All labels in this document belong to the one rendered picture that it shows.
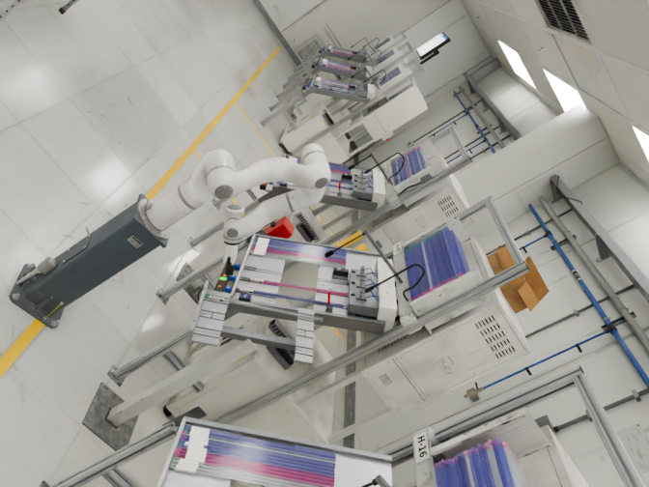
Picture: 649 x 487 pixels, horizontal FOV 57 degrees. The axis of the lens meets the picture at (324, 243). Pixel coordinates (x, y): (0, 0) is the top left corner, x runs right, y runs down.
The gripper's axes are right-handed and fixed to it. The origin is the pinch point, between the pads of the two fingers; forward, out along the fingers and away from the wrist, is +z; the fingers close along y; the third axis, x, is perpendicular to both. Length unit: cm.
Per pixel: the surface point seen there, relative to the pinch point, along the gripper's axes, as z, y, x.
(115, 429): 69, 37, -39
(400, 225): 23, -135, 91
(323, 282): 10.2, -19.9, 43.3
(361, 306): 5, 6, 62
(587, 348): 73, -96, 224
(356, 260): 10, -49, 60
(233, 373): 50, 10, 7
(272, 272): 10.2, -22.7, 17.8
